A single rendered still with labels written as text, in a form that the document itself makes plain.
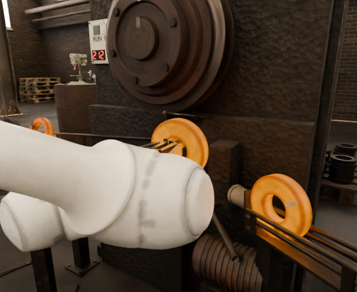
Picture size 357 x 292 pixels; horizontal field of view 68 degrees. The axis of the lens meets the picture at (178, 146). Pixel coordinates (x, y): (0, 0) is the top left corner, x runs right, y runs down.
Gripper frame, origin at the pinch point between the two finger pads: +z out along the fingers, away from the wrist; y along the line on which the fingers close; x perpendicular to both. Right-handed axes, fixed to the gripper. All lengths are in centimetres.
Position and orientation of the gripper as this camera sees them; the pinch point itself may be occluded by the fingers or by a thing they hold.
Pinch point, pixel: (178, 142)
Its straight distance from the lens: 66.8
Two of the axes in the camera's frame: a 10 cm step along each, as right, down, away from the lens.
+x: -0.3, -9.5, -3.1
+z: 5.2, -2.7, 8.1
